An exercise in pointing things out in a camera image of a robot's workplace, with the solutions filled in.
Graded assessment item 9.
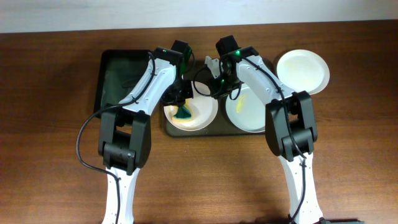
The green and yellow sponge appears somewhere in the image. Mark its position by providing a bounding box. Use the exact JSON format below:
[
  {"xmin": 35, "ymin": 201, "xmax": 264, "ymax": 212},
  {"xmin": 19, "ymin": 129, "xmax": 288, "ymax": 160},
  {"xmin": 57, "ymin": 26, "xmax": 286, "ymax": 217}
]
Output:
[{"xmin": 173, "ymin": 105, "xmax": 192, "ymax": 120}]

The pink plate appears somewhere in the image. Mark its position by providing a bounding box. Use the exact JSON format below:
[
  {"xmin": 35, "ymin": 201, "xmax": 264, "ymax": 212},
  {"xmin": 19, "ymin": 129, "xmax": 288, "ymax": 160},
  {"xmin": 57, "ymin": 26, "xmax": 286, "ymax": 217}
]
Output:
[{"xmin": 163, "ymin": 88, "xmax": 218, "ymax": 131}]

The light blue plate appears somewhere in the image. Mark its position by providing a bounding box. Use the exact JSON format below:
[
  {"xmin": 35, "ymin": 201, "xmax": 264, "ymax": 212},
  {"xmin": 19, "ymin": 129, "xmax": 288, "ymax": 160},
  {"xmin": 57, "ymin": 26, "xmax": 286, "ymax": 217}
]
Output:
[{"xmin": 225, "ymin": 83, "xmax": 266, "ymax": 133}]

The white plate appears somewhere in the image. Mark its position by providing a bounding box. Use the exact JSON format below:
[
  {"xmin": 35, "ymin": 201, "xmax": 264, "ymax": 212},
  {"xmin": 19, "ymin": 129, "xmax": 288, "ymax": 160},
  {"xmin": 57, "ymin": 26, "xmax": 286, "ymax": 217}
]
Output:
[{"xmin": 276, "ymin": 49, "xmax": 330, "ymax": 95}]

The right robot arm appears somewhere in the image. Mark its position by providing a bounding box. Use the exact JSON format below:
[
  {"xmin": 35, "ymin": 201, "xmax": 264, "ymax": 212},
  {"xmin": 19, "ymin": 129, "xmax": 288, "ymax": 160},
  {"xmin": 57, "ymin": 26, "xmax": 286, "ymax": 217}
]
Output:
[{"xmin": 208, "ymin": 35, "xmax": 324, "ymax": 223}]

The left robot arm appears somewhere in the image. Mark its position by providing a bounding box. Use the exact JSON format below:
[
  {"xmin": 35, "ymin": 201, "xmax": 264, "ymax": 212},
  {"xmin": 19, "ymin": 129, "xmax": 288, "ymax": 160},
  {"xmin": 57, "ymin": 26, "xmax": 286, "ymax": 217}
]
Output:
[{"xmin": 98, "ymin": 40, "xmax": 193, "ymax": 223}]

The dark brown serving tray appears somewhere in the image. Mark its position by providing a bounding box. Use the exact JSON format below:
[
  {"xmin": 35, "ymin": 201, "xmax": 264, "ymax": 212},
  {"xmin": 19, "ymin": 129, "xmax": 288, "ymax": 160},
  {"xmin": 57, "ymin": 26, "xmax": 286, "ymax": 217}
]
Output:
[{"xmin": 163, "ymin": 61, "xmax": 264, "ymax": 138}]

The black sponge tray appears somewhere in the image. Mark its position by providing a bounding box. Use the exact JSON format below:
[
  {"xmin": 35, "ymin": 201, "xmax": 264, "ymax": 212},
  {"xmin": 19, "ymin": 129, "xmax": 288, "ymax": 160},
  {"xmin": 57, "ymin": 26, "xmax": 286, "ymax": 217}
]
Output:
[{"xmin": 93, "ymin": 49, "xmax": 153, "ymax": 112}]

